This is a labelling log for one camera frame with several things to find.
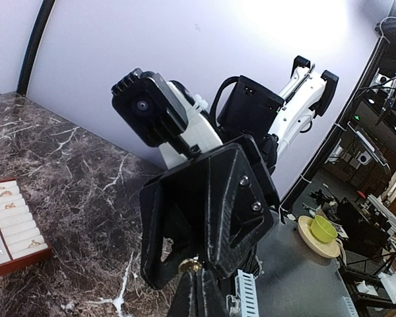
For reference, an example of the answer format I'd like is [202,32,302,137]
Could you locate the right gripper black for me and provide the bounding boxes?
[140,135,279,289]

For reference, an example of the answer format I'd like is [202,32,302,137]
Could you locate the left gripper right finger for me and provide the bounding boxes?
[199,269,228,316]

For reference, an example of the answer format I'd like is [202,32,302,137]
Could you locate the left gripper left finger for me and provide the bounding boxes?
[167,271,201,317]

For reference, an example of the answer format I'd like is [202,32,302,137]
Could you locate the gold ring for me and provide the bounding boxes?
[178,258,203,273]

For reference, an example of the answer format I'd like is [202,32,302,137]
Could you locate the brown jewelry tray cream lining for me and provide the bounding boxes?
[0,178,52,277]

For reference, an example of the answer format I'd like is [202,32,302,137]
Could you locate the green bowl background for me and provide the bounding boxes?
[310,215,338,243]

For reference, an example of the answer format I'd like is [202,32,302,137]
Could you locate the cream plate background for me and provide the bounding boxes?
[297,215,341,259]

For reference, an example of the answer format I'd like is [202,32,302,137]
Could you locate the white slotted cable duct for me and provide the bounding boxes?
[226,269,259,317]

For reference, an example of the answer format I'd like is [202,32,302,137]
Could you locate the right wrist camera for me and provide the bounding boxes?
[111,68,222,169]

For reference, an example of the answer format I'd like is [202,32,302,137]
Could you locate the right black frame post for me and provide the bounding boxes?
[281,33,396,211]

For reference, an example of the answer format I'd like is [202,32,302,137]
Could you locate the black frame post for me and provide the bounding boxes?
[281,33,396,211]
[16,0,55,96]

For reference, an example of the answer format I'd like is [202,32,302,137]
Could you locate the left black frame post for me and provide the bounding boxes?
[16,0,55,96]

